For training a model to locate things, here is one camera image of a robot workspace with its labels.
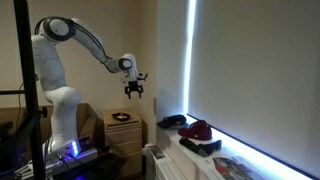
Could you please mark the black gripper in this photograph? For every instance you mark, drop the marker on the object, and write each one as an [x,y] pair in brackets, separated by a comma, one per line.
[133,87]

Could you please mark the thin wooden drawer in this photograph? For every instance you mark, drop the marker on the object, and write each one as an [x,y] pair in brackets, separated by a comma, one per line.
[123,129]

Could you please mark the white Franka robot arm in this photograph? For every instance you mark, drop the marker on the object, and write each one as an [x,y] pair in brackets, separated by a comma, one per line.
[56,76]

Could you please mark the light wooden drawer cabinet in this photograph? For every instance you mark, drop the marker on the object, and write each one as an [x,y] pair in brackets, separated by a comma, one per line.
[115,128]

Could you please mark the navy baseball cap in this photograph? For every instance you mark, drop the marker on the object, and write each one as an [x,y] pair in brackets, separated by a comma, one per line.
[173,120]

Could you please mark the brown leather sofa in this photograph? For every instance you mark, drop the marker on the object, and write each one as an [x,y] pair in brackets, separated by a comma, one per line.
[86,120]

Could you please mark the small photo booklet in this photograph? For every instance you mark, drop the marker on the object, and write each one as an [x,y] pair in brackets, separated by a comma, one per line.
[157,153]

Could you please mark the maroon baseball cap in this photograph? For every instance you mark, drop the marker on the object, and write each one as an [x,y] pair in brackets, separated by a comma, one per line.
[198,130]

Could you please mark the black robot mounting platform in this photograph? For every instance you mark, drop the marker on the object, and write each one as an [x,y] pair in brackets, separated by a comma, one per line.
[103,166]

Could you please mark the white window sill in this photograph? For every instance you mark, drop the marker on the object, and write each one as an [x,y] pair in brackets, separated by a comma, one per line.
[186,153]

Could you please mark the grey window roller blind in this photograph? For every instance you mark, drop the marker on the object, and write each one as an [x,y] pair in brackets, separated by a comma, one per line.
[253,73]

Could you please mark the printed magazine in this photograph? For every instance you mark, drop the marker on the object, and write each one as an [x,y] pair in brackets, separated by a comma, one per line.
[233,168]

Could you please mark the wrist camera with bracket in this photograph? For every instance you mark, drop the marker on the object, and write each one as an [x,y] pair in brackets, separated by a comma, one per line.
[133,78]

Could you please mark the aluminium extrusion rail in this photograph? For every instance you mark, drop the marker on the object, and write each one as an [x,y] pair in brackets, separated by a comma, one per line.
[85,155]

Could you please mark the black camera stand pole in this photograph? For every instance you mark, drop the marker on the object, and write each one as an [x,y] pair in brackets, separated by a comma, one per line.
[25,50]

